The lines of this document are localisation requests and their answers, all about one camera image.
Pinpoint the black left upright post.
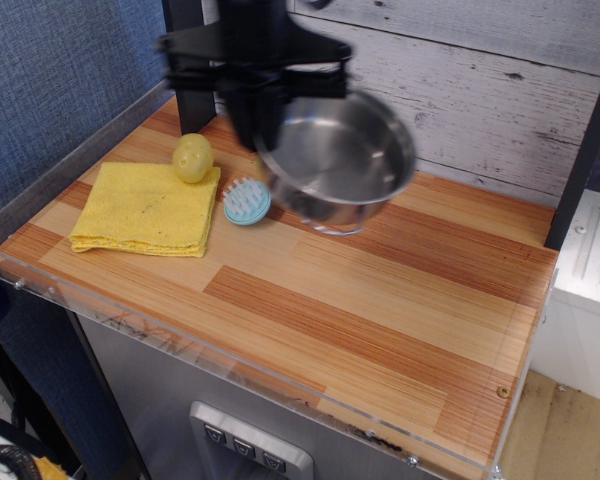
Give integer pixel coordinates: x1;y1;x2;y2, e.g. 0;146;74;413
161;0;216;135

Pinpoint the black right upright post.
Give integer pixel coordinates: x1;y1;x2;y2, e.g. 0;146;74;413
544;93;600;251

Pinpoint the yellow object bottom left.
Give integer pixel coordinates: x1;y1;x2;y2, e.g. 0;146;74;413
33;456;73;480

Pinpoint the yellow folded cloth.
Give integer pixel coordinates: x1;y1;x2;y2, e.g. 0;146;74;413
69;162;221;258

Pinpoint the stainless steel cabinet front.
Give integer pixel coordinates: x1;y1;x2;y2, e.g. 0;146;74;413
78;316;432;479

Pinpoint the black upright post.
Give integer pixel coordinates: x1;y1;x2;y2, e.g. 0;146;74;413
544;93;600;251
161;0;216;135

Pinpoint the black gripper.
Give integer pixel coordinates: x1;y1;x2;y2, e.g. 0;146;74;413
157;1;352;152

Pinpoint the clear acrylic edge guard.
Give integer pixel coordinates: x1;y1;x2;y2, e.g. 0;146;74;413
0;99;557;479

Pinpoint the white side unit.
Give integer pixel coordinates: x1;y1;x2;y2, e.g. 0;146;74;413
530;190;600;399

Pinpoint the yellow toy potato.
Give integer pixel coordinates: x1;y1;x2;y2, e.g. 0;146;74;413
172;133;214;184

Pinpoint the small metal pan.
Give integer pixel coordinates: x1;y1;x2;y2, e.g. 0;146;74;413
254;90;416;236

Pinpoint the silver button control panel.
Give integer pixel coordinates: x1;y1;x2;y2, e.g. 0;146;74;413
189;401;314;479

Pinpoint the light blue scrub brush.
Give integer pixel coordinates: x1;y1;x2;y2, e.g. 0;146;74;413
222;177;272;226

